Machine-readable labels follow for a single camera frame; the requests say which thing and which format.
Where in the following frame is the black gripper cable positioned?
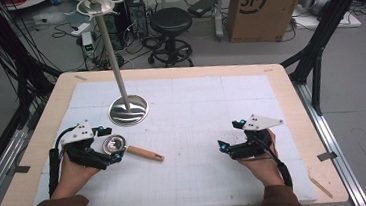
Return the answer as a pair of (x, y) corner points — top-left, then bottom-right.
(253, 129), (295, 192)
(43, 124), (84, 200)

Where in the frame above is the small metal ladle wooden handle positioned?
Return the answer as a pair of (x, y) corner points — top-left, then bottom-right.
(101, 130), (166, 168)

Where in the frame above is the white grid mat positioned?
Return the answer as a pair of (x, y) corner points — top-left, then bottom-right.
(23, 63), (318, 206)

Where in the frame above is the person's left hand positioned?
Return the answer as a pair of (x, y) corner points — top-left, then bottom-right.
(48, 147), (104, 200)

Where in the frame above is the thin wooden stick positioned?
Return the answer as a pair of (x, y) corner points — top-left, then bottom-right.
(307, 173), (335, 202)

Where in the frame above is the metal stand with round base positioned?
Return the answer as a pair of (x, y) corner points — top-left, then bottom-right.
(74, 0), (152, 132)

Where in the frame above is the person's right hand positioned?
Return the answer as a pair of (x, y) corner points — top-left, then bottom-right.
(235, 128), (286, 190)

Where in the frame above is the white pole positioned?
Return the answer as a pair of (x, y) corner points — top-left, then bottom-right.
(211, 0), (229, 42)

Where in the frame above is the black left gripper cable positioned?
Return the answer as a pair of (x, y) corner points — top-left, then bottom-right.
(43, 124), (84, 200)

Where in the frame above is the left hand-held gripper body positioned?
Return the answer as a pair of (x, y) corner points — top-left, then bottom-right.
(58, 118), (112, 175)

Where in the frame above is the white power strip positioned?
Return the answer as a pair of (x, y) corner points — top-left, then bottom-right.
(79, 31), (97, 60)

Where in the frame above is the black round stool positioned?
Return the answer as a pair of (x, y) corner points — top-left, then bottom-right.
(143, 5), (198, 71)

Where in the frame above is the black metal frame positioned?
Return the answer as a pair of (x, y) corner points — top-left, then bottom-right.
(274, 0), (366, 120)
(0, 0), (74, 193)

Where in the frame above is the black computer tower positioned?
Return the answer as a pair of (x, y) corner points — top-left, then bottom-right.
(124, 0), (150, 41)

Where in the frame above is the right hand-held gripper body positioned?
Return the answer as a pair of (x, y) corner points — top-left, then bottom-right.
(224, 110), (288, 162)

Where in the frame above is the large cardboard box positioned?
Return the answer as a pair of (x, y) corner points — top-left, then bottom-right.
(223, 0), (321, 47)

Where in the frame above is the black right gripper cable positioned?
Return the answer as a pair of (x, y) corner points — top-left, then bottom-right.
(253, 129), (295, 192)

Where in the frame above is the black tape strip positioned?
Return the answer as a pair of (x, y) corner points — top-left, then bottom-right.
(13, 164), (31, 175)
(316, 151), (339, 163)

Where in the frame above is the black flat laptop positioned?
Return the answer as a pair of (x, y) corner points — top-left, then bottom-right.
(186, 0), (221, 19)

